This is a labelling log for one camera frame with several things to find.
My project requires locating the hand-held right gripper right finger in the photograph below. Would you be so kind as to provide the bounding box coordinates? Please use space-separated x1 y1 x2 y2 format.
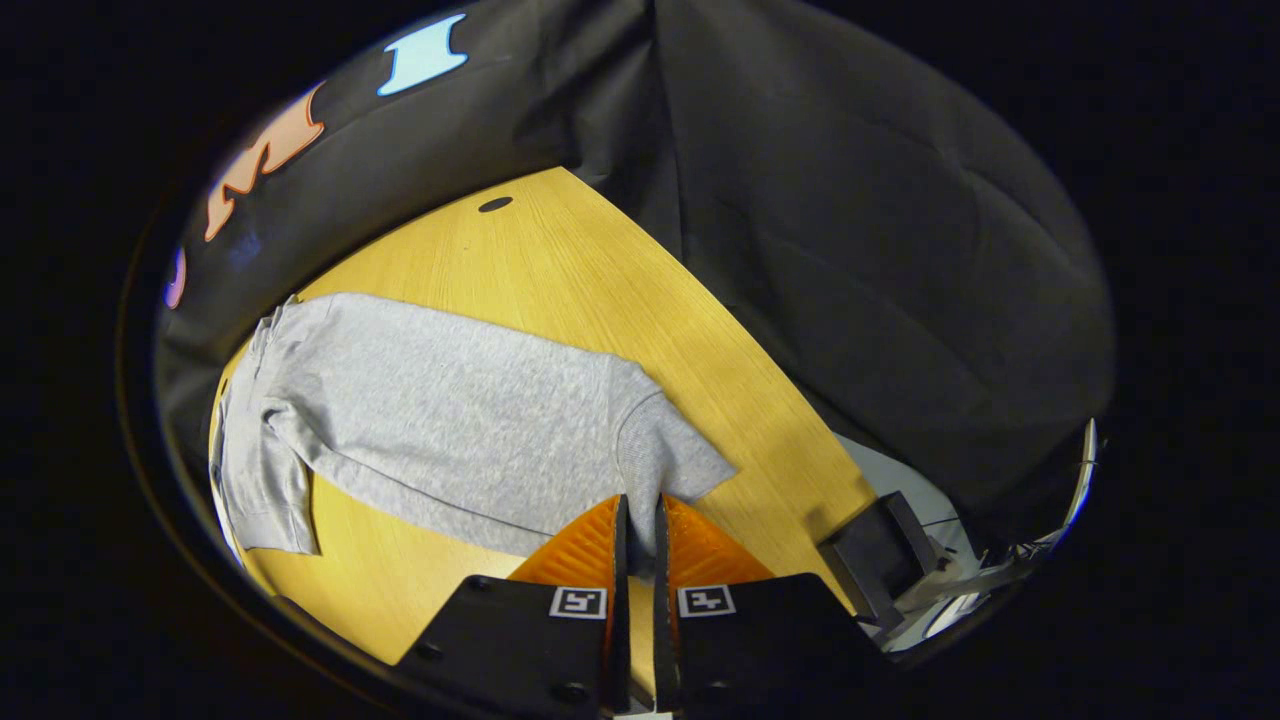
652 493 893 719

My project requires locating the grey zip-neck sweatshirt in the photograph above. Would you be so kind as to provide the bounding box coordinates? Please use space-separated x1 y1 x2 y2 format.
215 292 739 558

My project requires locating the black backdrop cloth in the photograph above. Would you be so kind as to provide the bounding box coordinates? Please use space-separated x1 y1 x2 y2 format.
155 0 1116 521

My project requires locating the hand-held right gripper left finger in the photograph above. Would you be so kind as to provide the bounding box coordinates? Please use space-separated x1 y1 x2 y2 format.
395 493 633 719

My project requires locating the dark grey box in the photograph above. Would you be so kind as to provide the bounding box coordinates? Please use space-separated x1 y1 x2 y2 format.
818 490 941 631

